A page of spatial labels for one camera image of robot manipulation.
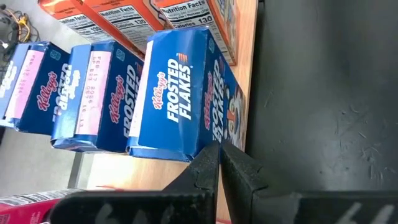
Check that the Frosted Mini Wheats cereal box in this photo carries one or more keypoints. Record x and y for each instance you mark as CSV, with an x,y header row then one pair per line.
x,y
133,25
71,15
199,15

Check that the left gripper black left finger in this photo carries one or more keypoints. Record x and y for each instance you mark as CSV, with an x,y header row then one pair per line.
x,y
124,208

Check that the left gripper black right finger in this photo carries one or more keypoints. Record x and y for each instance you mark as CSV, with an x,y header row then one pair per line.
x,y
311,208

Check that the wooden shelf with black frame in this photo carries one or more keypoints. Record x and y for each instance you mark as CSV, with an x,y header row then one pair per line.
x,y
155,177

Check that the Froot Loops cereal box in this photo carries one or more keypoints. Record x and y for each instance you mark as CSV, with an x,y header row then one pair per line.
x,y
25,211

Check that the Frosted Flakes cereal box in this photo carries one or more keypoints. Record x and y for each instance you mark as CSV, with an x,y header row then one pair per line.
x,y
174,93
34,90
102,93

